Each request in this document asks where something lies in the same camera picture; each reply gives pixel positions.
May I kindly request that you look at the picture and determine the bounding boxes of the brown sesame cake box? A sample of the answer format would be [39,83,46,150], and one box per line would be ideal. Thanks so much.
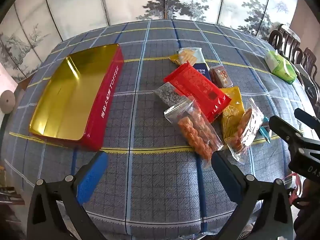
[209,65,233,88]

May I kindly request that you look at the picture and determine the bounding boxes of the yellow snack packet gold print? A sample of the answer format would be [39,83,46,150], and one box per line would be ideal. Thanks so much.
[220,86,245,145]

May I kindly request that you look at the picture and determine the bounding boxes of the blue grey plaid tablecloth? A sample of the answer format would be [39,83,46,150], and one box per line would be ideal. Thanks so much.
[0,19,320,240]

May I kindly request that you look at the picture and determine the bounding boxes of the painted folding screen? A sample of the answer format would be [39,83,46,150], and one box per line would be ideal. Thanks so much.
[0,0,299,83]

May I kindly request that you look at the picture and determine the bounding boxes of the red snack packet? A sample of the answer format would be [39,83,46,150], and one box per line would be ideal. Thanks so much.
[163,61,232,123]

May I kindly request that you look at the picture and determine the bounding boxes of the white and blue cracker packet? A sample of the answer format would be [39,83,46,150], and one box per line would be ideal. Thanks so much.
[177,47,209,74]

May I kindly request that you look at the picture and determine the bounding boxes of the dark wooden chair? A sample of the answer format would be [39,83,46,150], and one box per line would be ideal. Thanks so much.
[269,24,302,54]
[292,46,320,105]

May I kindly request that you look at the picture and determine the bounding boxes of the clear packet of orange twists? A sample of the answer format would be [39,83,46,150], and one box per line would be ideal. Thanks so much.
[226,97,265,165]
[164,99,224,169]

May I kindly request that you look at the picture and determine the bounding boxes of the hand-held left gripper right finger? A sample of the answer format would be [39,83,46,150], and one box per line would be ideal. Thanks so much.
[211,152,294,240]

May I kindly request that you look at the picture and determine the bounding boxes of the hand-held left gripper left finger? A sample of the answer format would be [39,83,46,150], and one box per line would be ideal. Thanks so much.
[27,151,109,240]

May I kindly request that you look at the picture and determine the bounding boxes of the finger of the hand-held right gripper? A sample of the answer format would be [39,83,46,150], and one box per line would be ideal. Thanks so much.
[294,108,320,128]
[269,116,304,145]

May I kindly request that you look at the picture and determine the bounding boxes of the green tissue pack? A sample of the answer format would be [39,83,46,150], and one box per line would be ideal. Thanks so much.
[264,50,298,85]

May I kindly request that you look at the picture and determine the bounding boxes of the round grey disc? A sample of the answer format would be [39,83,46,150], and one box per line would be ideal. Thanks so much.
[1,90,16,113]

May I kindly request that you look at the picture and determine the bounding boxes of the clear packet of grey sesame bar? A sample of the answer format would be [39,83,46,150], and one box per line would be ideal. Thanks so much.
[154,82,190,110]

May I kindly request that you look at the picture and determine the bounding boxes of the small light blue snack packet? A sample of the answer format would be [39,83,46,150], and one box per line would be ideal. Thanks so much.
[259,117,272,143]

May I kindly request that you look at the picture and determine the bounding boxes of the red tin box gold inside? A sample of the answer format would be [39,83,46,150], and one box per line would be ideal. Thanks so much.
[29,44,124,152]

